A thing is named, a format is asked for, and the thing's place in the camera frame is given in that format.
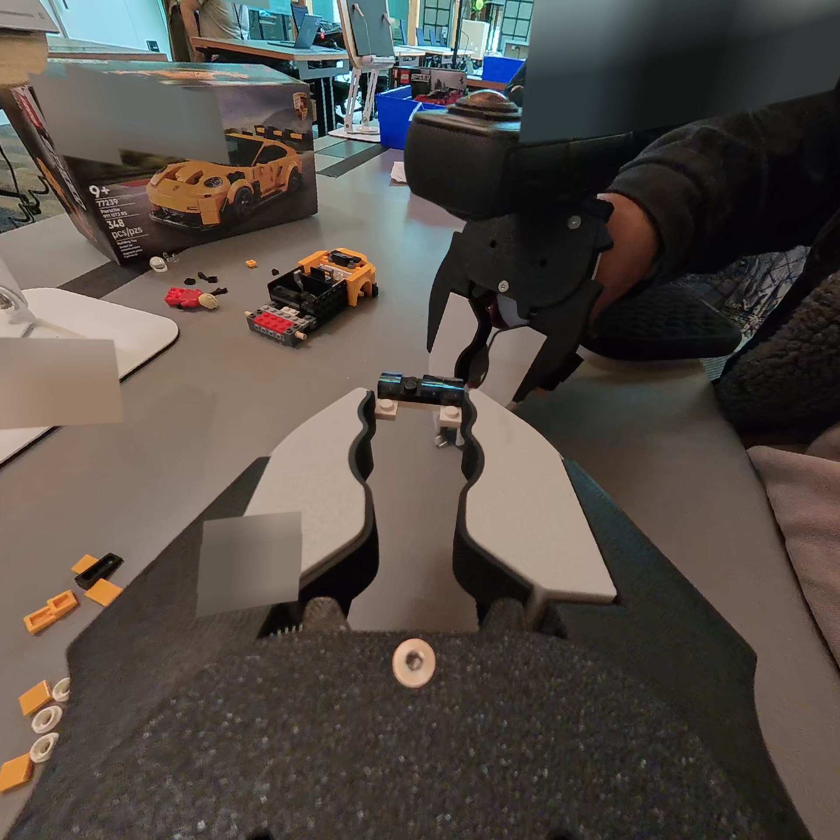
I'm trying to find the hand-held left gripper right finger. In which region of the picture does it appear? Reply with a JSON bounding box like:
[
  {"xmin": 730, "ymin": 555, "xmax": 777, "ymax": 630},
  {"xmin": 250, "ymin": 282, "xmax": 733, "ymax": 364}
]
[{"xmin": 453, "ymin": 389, "xmax": 619, "ymax": 606}]

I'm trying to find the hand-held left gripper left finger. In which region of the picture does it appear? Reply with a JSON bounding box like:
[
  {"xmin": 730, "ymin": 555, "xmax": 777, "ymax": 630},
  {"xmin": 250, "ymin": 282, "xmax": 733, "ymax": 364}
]
[{"xmin": 244, "ymin": 387, "xmax": 380, "ymax": 589}]

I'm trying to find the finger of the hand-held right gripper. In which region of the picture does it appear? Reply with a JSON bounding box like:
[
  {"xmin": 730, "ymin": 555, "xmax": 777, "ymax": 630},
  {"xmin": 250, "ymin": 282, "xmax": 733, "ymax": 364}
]
[
  {"xmin": 428, "ymin": 290, "xmax": 492, "ymax": 388},
  {"xmin": 484, "ymin": 325, "xmax": 551, "ymax": 409}
]

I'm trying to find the black plate with white studs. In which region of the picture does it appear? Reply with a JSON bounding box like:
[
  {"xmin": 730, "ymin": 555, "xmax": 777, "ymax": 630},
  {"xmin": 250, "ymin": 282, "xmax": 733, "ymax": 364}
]
[{"xmin": 375, "ymin": 372, "xmax": 469, "ymax": 429}]

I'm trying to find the person's right forearm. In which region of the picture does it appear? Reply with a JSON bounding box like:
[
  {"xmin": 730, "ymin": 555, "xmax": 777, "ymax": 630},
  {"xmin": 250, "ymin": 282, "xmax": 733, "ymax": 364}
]
[{"xmin": 607, "ymin": 85, "xmax": 840, "ymax": 293}]

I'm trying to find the partly built lego car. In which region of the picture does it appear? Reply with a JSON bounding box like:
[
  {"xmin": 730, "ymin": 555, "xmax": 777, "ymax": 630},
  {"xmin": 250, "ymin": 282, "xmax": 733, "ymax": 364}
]
[{"xmin": 245, "ymin": 247, "xmax": 380, "ymax": 348}]

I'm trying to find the black lego box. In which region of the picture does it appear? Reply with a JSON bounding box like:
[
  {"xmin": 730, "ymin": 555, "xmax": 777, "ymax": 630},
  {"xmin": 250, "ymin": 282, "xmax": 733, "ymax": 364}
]
[{"xmin": 390, "ymin": 66, "xmax": 471, "ymax": 101}]

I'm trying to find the pile of small lego pieces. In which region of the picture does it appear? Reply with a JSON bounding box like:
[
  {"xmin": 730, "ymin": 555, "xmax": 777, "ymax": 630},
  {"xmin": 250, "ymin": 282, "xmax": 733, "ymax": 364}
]
[{"xmin": 0, "ymin": 553, "xmax": 126, "ymax": 795}]

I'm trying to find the yellow car lego box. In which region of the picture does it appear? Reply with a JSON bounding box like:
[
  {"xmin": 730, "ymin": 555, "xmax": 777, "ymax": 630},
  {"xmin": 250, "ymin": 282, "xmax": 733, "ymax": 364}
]
[{"xmin": 12, "ymin": 59, "xmax": 320, "ymax": 266}]

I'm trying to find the person's right hand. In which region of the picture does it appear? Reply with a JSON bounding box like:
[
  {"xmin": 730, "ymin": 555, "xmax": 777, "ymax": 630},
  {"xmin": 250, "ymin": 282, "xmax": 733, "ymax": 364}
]
[{"xmin": 592, "ymin": 192, "xmax": 662, "ymax": 311}]

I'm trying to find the black quilted cushion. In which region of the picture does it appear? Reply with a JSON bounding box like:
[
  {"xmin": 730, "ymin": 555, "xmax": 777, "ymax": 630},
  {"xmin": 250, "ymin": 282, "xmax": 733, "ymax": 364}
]
[{"xmin": 581, "ymin": 289, "xmax": 744, "ymax": 362}]

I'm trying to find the blue storage bin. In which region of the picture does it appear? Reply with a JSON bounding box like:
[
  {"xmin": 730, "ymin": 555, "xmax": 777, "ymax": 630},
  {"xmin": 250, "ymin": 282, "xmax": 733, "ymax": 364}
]
[
  {"xmin": 377, "ymin": 85, "xmax": 422, "ymax": 152},
  {"xmin": 482, "ymin": 56, "xmax": 527, "ymax": 88}
]

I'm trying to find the dark tape strip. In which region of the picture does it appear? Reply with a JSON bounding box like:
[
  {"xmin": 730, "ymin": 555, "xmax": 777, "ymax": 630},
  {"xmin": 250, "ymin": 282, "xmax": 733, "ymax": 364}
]
[{"xmin": 315, "ymin": 141, "xmax": 386, "ymax": 180}]

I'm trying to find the blue plaid shirt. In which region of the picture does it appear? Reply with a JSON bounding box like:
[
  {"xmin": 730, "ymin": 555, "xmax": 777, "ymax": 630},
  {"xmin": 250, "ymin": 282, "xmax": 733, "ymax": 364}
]
[{"xmin": 682, "ymin": 246, "xmax": 816, "ymax": 343}]

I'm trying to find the white rounded mat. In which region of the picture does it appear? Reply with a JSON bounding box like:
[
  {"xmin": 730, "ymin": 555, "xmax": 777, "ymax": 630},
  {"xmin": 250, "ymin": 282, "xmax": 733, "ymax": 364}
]
[{"xmin": 0, "ymin": 287, "xmax": 181, "ymax": 465}]

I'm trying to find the dark board on stand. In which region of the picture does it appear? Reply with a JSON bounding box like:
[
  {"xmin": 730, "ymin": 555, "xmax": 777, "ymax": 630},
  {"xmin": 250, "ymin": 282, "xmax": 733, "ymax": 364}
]
[{"xmin": 336, "ymin": 0, "xmax": 399, "ymax": 143}]

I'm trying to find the dark fleece jacket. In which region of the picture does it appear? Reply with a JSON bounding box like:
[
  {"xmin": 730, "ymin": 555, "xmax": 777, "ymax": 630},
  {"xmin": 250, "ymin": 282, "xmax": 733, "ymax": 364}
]
[{"xmin": 714, "ymin": 266, "xmax": 840, "ymax": 435}]

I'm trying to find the laptop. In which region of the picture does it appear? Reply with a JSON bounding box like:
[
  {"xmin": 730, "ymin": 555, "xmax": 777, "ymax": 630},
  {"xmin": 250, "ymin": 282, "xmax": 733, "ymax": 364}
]
[{"xmin": 268, "ymin": 10, "xmax": 324, "ymax": 51}]

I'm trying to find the wooden office desk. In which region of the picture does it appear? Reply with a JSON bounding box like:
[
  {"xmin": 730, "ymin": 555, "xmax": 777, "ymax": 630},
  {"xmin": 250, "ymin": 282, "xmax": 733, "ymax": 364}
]
[
  {"xmin": 190, "ymin": 36, "xmax": 350, "ymax": 135},
  {"xmin": 46, "ymin": 38, "xmax": 169, "ymax": 64}
]

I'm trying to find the office chair with jacket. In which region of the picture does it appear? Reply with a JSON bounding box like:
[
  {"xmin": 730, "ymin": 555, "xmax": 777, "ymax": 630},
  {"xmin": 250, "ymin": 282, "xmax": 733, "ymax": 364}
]
[{"xmin": 164, "ymin": 0, "xmax": 198, "ymax": 63}]

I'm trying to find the white metal post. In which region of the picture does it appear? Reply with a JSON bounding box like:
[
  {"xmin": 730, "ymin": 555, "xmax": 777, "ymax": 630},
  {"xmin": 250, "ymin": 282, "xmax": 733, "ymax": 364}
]
[{"xmin": 0, "ymin": 256, "xmax": 38, "ymax": 340}]

